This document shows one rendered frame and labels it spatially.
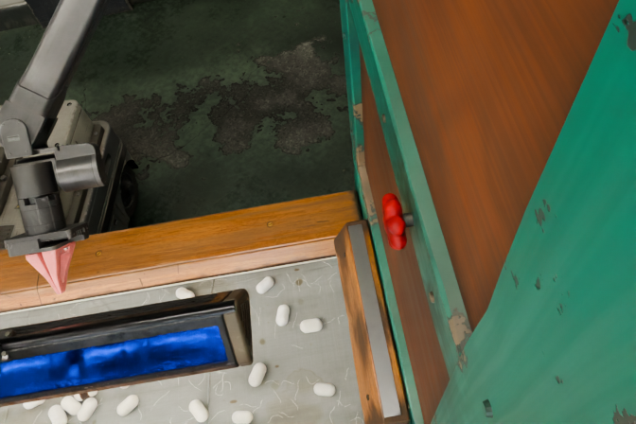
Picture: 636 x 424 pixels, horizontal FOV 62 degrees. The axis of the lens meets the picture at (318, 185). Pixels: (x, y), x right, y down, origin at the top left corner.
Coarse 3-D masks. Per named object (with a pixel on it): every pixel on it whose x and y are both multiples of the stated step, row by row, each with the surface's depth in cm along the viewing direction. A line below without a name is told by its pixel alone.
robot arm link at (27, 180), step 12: (36, 156) 80; (48, 156) 80; (12, 168) 77; (24, 168) 77; (36, 168) 78; (48, 168) 79; (12, 180) 78; (24, 180) 77; (36, 180) 78; (48, 180) 79; (24, 192) 77; (36, 192) 78; (48, 192) 79
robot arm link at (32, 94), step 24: (72, 0) 76; (96, 0) 77; (48, 24) 76; (72, 24) 76; (96, 24) 79; (48, 48) 76; (72, 48) 77; (48, 72) 76; (72, 72) 79; (24, 96) 75; (48, 96) 76; (0, 120) 75; (24, 120) 76; (48, 120) 81; (0, 144) 76
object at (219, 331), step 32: (64, 320) 56; (96, 320) 53; (128, 320) 51; (160, 320) 50; (192, 320) 50; (224, 320) 51; (32, 352) 51; (64, 352) 51; (96, 352) 51; (128, 352) 52; (160, 352) 52; (192, 352) 52; (224, 352) 52; (0, 384) 52; (32, 384) 53; (64, 384) 53; (96, 384) 53; (128, 384) 54
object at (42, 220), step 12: (24, 204) 78; (36, 204) 78; (48, 204) 79; (60, 204) 80; (24, 216) 78; (36, 216) 78; (48, 216) 78; (60, 216) 80; (36, 228) 78; (48, 228) 78; (60, 228) 80; (72, 228) 78; (84, 228) 82; (12, 240) 78; (24, 240) 78; (48, 240) 78
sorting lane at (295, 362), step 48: (192, 288) 92; (240, 288) 92; (288, 288) 91; (336, 288) 90; (288, 336) 86; (336, 336) 85; (144, 384) 84; (192, 384) 83; (240, 384) 83; (288, 384) 82; (336, 384) 81
